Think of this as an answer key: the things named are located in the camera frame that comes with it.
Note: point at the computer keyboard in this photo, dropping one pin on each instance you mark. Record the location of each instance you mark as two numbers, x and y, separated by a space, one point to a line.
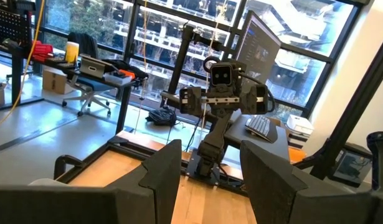
259 126

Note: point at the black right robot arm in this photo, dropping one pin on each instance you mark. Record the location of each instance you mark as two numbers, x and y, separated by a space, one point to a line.
217 133

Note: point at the black computer monitor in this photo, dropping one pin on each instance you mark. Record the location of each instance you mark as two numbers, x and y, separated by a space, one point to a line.
259 46

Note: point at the office chair with blue seat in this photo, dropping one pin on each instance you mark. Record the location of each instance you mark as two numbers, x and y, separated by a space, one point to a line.
91 85

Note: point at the cardboard box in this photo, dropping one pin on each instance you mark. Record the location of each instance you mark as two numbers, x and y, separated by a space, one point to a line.
54 81

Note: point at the black pegboard desk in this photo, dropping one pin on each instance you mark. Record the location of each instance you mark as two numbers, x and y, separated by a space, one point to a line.
17 81

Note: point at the black diagonal frame strut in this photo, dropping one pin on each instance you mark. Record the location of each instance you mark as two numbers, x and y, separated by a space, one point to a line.
356 105

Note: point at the orange tool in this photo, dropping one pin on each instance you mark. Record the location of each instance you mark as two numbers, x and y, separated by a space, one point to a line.
127 74

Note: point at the black office desk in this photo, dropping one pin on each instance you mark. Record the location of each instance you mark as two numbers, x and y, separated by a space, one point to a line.
122 105

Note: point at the dark blue container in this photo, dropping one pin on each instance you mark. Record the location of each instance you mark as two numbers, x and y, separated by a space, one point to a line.
379 158

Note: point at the white tray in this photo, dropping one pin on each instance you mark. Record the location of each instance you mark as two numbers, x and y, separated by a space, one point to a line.
118 78

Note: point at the grey computer desk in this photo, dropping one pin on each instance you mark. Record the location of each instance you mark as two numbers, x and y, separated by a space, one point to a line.
281 143

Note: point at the black table-edge bracket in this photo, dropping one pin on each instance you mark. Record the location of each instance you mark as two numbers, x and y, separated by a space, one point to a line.
58 165

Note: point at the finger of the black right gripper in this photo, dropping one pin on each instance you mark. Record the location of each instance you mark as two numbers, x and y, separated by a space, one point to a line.
195 101
248 99

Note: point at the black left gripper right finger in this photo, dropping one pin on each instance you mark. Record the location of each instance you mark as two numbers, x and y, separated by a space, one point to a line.
278 205

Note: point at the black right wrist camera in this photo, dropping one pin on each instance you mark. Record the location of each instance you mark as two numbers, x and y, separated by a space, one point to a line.
221 74

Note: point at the black monitor stand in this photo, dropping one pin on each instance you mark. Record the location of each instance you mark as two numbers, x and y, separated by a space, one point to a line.
182 59

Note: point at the black window frame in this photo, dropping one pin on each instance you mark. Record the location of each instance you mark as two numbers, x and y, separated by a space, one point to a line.
133 31

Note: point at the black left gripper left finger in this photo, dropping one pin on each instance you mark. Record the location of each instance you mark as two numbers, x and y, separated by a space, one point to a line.
132 205

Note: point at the black bag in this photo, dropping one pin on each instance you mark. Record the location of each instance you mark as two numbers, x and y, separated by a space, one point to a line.
138 73

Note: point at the black equipment box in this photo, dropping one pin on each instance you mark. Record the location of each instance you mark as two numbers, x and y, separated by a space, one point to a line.
350 165

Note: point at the red toolbox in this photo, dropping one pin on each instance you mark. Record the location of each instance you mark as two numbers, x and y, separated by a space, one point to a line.
41 51

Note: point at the black backpack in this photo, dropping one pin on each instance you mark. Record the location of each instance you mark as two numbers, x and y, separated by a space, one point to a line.
161 116

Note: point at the yellow cup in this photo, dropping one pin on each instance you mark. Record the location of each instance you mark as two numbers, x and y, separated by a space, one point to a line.
72 51

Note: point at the silver metal laptop stand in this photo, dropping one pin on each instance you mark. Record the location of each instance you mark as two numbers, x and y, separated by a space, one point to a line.
93 67

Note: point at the orange box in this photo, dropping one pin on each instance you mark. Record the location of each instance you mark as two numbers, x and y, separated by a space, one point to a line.
295 154

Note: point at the white printer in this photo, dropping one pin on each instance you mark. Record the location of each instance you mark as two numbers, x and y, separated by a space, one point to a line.
298 126

